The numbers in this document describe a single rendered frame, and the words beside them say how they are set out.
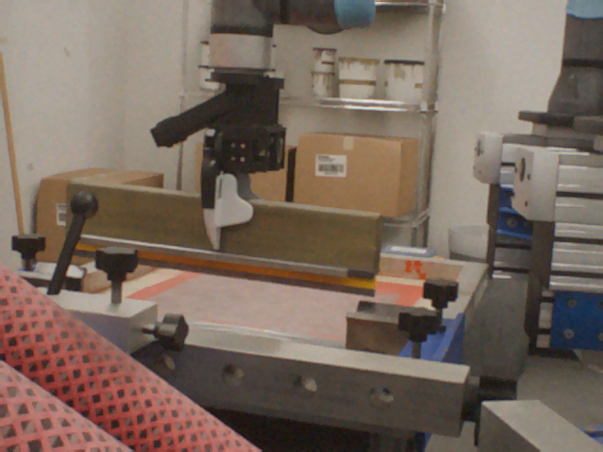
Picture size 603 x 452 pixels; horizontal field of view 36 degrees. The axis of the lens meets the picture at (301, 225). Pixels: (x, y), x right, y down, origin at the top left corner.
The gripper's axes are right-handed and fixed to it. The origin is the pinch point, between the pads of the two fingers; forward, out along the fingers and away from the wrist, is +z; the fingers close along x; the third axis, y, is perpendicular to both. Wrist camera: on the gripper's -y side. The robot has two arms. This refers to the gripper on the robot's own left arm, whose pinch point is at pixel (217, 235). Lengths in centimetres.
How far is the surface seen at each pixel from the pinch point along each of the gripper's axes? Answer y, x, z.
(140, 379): 23, -68, -5
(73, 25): -200, 307, -43
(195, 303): -10.0, 17.7, 13.5
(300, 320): 6.7, 15.8, 13.6
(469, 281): 27.4, 40.0, 10.3
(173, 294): -15.2, 21.7, 13.5
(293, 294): 1.0, 31.2, 13.6
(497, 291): 16, 312, 68
